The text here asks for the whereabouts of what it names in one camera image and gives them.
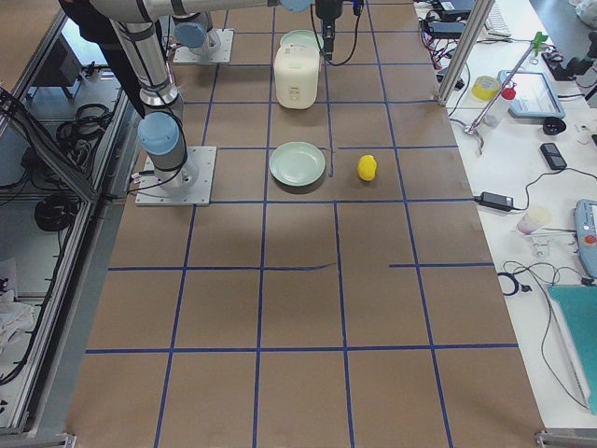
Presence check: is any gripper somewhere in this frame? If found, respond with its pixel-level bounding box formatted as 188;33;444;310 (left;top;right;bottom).
314;0;343;59

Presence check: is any cream rice cooker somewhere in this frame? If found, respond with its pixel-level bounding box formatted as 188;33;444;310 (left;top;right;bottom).
273;43;320;109

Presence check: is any green plate near cooker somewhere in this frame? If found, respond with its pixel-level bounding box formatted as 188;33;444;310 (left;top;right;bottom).
280;30;324;49

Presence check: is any yellow lemon toy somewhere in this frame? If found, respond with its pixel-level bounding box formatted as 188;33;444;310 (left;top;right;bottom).
356;154;378;182

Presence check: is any yellow tape roll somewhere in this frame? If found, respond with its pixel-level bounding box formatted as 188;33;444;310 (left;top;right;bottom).
471;76;501;102

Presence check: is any metal rod with green clip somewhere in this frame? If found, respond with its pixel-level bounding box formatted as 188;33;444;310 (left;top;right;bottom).
464;32;548;135

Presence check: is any blue teach pendant tablet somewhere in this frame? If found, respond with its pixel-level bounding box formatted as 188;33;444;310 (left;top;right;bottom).
491;71;565;119

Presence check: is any black power adapter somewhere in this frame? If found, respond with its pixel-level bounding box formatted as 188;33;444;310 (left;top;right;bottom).
474;191;514;212

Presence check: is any black phone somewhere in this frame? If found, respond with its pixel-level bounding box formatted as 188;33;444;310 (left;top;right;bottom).
540;143;567;171

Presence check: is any plastic cup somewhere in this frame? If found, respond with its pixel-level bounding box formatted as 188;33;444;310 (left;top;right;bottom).
517;205;551;235

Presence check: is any teal mat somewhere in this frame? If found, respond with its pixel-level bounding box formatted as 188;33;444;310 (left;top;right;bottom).
548;286;596;415

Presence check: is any aluminium frame post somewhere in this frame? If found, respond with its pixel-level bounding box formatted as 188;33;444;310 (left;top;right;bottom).
436;0;494;105

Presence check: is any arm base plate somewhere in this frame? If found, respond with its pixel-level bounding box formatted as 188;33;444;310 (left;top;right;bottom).
174;27;234;65
135;147;216;206

